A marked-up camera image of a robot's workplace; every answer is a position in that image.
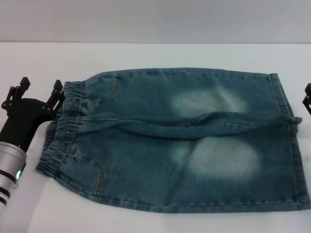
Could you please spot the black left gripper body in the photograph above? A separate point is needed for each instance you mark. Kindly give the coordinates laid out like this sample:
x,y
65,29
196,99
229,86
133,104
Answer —
x,y
26,116

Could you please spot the blue denim shorts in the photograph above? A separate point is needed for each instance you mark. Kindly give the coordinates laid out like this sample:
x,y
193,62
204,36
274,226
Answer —
x,y
150,150

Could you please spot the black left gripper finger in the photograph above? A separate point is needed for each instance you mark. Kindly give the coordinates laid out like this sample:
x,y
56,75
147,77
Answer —
x,y
56,97
14,93

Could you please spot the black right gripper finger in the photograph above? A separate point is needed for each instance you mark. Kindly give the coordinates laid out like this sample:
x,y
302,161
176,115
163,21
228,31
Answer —
x,y
308,102

